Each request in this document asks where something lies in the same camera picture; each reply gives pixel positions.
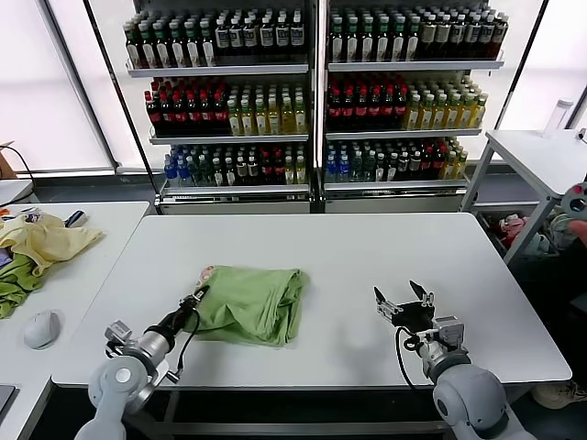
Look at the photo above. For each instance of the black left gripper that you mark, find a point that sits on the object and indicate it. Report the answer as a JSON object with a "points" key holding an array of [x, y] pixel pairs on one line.
{"points": [[176, 321]]}

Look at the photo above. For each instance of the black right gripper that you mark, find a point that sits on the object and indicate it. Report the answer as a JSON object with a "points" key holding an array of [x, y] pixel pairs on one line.
{"points": [[415, 315]]}

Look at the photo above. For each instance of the light green printed t-shirt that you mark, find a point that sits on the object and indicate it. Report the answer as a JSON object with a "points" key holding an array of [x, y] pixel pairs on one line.
{"points": [[247, 307]]}

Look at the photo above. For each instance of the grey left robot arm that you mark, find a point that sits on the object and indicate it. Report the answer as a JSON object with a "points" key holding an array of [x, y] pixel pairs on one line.
{"points": [[119, 376]]}

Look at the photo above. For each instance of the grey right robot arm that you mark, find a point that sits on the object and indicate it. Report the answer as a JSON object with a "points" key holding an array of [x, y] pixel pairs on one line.
{"points": [[468, 389]]}

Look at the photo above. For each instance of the grey metal drink shelf unit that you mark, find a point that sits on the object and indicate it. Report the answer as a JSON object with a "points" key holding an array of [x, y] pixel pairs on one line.
{"points": [[234, 206], [394, 204]]}

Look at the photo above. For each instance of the dark grey storage bin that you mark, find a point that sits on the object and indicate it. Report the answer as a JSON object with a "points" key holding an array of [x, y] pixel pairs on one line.
{"points": [[483, 222]]}

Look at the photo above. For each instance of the grey metal shelf board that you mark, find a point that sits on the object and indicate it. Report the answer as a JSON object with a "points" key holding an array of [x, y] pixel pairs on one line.
{"points": [[413, 66], [229, 139], [403, 135], [220, 71], [234, 190], [394, 185]]}

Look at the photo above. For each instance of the small green drink bottle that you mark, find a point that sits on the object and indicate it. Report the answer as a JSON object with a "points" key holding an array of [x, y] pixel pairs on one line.
{"points": [[206, 173], [195, 173], [369, 171], [357, 171]]}

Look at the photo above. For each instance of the small blue drink bottle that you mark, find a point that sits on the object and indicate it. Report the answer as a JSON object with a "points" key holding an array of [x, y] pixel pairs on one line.
{"points": [[183, 173], [170, 173], [344, 172], [331, 172]]}

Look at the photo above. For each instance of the small dark drink bottle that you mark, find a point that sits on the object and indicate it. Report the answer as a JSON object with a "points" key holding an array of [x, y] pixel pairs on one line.
{"points": [[392, 170], [403, 169], [415, 168], [218, 174], [252, 173], [380, 170], [229, 174], [240, 173]]}

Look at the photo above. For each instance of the pink red garment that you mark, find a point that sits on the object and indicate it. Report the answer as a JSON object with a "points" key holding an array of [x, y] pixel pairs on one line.
{"points": [[509, 227]]}

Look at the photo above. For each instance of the small red drink bottle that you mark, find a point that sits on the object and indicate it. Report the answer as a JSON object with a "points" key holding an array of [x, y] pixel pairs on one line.
{"points": [[438, 167], [278, 173], [266, 173], [426, 168]]}

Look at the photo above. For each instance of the small yellow drink bottle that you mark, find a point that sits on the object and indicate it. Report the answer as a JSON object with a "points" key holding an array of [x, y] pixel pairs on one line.
{"points": [[449, 167], [289, 172], [461, 166], [301, 172]]}

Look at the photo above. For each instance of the dark blue white device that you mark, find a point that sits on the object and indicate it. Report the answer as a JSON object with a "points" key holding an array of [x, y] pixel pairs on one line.
{"points": [[75, 219]]}

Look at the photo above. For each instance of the pale yellow crumpled garment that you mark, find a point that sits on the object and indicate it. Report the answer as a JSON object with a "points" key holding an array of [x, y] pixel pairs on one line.
{"points": [[50, 243]]}

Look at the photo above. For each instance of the white computer mouse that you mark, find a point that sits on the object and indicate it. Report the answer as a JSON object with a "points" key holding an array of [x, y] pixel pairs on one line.
{"points": [[42, 330]]}

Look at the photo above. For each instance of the pale whitish garment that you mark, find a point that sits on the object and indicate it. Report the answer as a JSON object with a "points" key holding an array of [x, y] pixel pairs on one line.
{"points": [[557, 227]]}

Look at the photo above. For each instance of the white sneaker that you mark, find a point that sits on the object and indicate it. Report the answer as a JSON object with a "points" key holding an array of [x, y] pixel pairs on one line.
{"points": [[557, 395]]}

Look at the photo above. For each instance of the yellow juice bottle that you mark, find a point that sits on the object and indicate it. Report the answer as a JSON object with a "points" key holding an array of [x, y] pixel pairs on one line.
{"points": [[286, 120], [464, 115], [426, 117], [273, 120], [300, 119], [260, 121], [477, 114], [414, 117], [235, 121], [439, 116], [247, 121], [452, 116]]}

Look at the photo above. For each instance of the red cap cola bottle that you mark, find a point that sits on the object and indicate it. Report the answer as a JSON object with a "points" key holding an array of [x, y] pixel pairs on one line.
{"points": [[206, 117], [152, 117], [219, 117], [166, 117], [335, 112], [179, 117], [192, 117], [374, 112], [361, 112], [388, 112], [348, 112], [400, 112]]}

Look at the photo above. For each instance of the bright green crumpled garment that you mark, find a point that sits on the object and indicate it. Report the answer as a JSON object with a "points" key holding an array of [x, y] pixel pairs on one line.
{"points": [[14, 284]]}

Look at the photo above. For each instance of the white side table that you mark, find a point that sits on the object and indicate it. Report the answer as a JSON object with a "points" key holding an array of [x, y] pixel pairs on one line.
{"points": [[513, 151]]}

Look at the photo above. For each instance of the purple flat item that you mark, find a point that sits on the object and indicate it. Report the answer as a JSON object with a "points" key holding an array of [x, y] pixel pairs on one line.
{"points": [[4, 259]]}

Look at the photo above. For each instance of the grey item red dots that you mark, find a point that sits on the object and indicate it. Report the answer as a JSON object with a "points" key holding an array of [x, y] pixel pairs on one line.
{"points": [[575, 199]]}

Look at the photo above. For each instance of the thin black diagonal pole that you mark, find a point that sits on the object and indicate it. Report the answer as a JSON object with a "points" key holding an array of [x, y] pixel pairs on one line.
{"points": [[119, 91], [523, 59]]}

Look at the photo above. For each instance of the brown cardboard box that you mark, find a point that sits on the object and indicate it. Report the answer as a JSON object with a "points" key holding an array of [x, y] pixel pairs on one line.
{"points": [[7, 160]]}

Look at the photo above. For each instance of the green cap tea bottle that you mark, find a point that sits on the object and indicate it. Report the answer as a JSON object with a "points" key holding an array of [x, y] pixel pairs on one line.
{"points": [[337, 43], [412, 42], [208, 48], [351, 43], [397, 43], [193, 48], [367, 43], [382, 43], [148, 50], [162, 49], [178, 49], [133, 50]]}

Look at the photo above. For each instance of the dark bottle beige label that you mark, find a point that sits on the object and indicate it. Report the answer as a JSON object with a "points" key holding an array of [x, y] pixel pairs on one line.
{"points": [[442, 39], [428, 39]]}

